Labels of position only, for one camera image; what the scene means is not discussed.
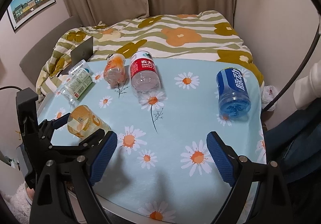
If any white plastic bag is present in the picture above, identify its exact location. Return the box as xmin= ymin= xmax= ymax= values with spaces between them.
xmin=261 ymin=85 xmax=277 ymax=111

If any yellow label plastic cup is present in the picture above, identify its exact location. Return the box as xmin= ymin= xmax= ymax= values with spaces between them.
xmin=67 ymin=105 xmax=111 ymax=140

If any white table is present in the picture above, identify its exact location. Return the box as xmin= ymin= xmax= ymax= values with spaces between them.
xmin=38 ymin=94 xmax=161 ymax=224

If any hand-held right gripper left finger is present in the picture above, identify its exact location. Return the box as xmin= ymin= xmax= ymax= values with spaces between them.
xmin=31 ymin=131 xmax=118 ymax=224

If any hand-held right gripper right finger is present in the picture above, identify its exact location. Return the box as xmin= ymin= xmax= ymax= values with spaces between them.
xmin=206 ymin=131 xmax=295 ymax=224

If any red label plastic cup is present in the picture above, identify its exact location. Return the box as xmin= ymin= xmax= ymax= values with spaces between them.
xmin=130 ymin=50 xmax=167 ymax=106

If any grey upholstered bed frame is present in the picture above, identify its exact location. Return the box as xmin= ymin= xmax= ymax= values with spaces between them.
xmin=19 ymin=15 xmax=84 ymax=84

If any blue plastic cup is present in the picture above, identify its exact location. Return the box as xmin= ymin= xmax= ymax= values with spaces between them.
xmin=216 ymin=67 xmax=252 ymax=121

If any person's jeans leg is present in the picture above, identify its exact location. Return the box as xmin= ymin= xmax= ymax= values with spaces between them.
xmin=261 ymin=104 xmax=321 ymax=189

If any daisy print tablecloth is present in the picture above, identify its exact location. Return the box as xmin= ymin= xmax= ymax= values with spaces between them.
xmin=38 ymin=57 xmax=267 ymax=224

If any framed wall poster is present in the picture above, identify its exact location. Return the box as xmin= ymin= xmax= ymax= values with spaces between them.
xmin=7 ymin=0 xmax=56 ymax=32

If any floral striped blanket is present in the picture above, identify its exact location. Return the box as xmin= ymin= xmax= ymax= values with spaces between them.
xmin=35 ymin=11 xmax=265 ymax=96

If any black cable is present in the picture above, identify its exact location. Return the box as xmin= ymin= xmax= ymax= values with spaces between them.
xmin=0 ymin=86 xmax=23 ymax=93
xmin=262 ymin=30 xmax=321 ymax=112

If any orange label plastic cup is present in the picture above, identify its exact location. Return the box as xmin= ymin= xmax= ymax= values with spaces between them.
xmin=104 ymin=53 xmax=126 ymax=85

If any grey laptop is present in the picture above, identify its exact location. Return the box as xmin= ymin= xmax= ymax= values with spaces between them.
xmin=57 ymin=36 xmax=94 ymax=76

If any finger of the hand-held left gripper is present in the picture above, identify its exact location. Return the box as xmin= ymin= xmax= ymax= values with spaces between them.
xmin=48 ymin=130 xmax=106 ymax=157
xmin=38 ymin=112 xmax=72 ymax=139

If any white fluffy slipper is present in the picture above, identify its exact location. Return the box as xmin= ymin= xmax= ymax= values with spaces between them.
xmin=0 ymin=181 xmax=34 ymax=224

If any person's white top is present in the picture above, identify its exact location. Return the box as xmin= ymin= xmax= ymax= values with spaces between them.
xmin=293 ymin=62 xmax=321 ymax=110

